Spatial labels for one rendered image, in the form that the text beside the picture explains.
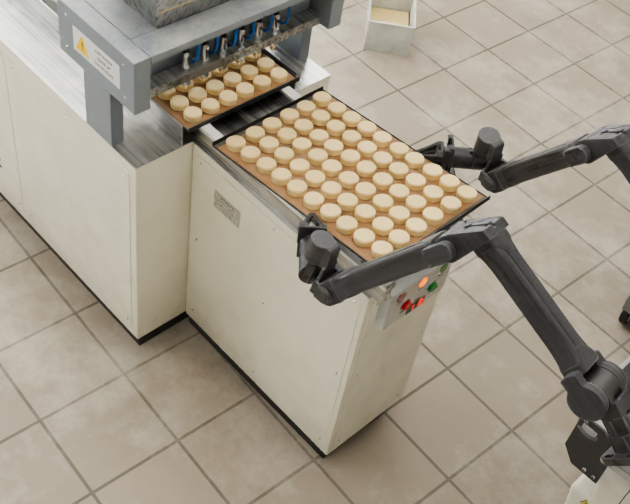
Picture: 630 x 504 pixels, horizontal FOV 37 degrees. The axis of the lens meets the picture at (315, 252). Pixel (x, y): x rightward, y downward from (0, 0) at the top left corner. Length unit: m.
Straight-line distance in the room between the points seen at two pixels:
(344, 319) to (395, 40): 2.27
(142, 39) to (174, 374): 1.20
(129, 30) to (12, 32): 0.66
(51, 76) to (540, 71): 2.56
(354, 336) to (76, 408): 1.03
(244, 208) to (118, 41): 0.55
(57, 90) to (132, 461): 1.11
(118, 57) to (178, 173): 0.45
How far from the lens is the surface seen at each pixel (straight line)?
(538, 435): 3.26
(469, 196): 2.39
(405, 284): 2.37
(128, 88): 2.41
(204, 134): 2.60
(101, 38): 2.43
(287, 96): 2.74
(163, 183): 2.67
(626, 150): 2.14
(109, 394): 3.11
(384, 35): 4.48
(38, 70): 2.88
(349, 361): 2.53
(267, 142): 2.47
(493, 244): 1.81
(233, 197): 2.59
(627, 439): 1.88
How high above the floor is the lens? 2.60
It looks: 47 degrees down
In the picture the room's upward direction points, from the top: 11 degrees clockwise
